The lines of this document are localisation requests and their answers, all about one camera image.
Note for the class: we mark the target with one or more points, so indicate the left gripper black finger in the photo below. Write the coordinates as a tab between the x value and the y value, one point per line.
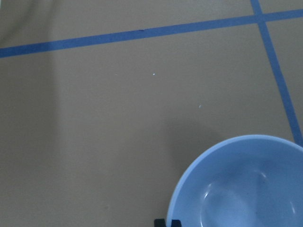
159	222

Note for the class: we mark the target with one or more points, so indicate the blue bowl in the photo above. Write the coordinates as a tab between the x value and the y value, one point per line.
246	181

